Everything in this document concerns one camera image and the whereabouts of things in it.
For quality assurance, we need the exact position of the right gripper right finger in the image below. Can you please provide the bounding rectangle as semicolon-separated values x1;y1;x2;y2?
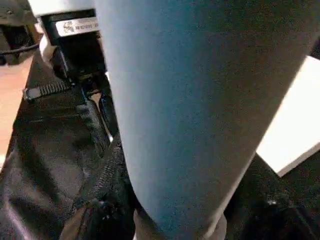
224;153;320;240

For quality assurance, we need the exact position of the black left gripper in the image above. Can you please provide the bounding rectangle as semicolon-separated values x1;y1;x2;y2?
21;71;119;159

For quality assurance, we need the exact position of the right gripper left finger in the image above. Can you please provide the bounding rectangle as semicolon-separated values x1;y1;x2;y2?
56;139;141;240

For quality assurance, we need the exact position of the white plastic table top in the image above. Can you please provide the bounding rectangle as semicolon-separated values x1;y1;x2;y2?
255;54;320;179

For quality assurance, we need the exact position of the white plastic table leg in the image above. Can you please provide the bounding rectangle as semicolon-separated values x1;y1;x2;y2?
94;0;320;240

